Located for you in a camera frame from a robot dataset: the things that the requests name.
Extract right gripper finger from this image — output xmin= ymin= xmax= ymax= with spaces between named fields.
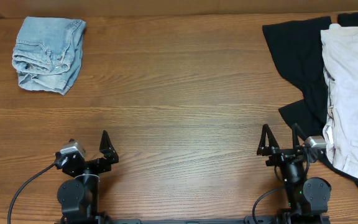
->
xmin=257 ymin=124 xmax=280 ymax=156
xmin=291 ymin=123 xmax=307 ymax=148

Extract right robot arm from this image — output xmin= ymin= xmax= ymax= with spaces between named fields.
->
xmin=252 ymin=124 xmax=332 ymax=224

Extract folded light blue jeans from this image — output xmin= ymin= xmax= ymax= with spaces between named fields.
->
xmin=12 ymin=17 xmax=86 ymax=95

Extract beige khaki shorts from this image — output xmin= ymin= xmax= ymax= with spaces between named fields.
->
xmin=321 ymin=24 xmax=358 ymax=179

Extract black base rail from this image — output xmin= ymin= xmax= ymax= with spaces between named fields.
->
xmin=107 ymin=215 xmax=331 ymax=224

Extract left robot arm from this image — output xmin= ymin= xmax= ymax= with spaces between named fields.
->
xmin=54 ymin=131 xmax=119 ymax=223

